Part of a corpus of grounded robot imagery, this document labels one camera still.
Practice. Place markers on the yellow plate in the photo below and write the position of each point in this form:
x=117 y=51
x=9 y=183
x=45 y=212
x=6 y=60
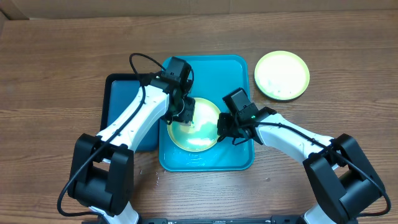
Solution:
x=202 y=133
x=282 y=75

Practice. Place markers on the blue plastic tray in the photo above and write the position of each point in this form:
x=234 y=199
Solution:
x=215 y=77

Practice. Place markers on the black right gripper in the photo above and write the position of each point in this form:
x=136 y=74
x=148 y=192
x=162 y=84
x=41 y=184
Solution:
x=224 y=127

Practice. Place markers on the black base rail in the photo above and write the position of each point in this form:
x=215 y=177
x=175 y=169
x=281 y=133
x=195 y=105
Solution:
x=275 y=219

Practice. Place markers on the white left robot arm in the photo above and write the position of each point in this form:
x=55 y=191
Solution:
x=101 y=176

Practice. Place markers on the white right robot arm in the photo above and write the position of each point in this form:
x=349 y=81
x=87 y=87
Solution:
x=344 y=182

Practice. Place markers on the black tray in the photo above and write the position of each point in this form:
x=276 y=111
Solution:
x=120 y=90

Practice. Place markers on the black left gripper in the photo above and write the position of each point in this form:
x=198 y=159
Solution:
x=189 y=114

